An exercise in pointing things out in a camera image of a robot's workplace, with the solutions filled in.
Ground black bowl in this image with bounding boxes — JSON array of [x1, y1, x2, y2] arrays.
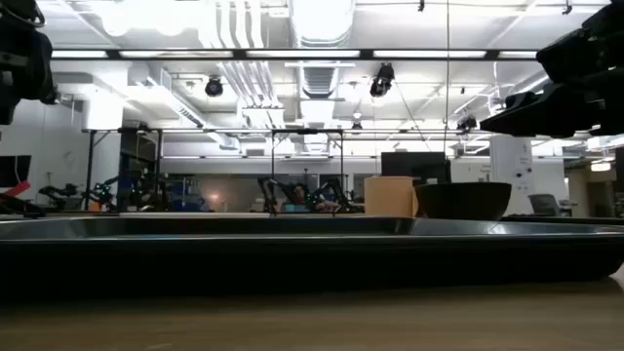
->
[[413, 181, 513, 221]]

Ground pale orange mug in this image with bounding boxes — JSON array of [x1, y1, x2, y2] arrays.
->
[[364, 175, 419, 218]]

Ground black plastic serving tray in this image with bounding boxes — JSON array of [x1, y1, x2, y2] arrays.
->
[[0, 215, 624, 299]]

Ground white pillar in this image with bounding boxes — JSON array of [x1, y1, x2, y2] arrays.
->
[[488, 133, 535, 217]]

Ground grey office chair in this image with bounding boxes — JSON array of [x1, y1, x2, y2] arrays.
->
[[526, 192, 563, 217]]

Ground red object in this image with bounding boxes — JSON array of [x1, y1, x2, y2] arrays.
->
[[3, 180, 32, 199]]

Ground blue storage bins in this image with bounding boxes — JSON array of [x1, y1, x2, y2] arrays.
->
[[168, 177, 210, 213]]

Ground person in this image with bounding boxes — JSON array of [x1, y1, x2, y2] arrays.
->
[[290, 183, 318, 214]]

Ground black aluminium table frame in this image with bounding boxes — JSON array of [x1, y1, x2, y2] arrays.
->
[[48, 47, 540, 61]]

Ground black wall screen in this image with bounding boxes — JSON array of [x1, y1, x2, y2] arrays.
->
[[0, 154, 33, 189]]

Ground thin black hanging cable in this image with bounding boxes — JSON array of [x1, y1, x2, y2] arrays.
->
[[444, 0, 450, 155]]

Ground thin slanted black cable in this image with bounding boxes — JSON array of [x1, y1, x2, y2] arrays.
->
[[393, 81, 433, 152]]

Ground white round air duct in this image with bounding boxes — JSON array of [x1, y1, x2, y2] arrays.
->
[[287, 0, 357, 49]]

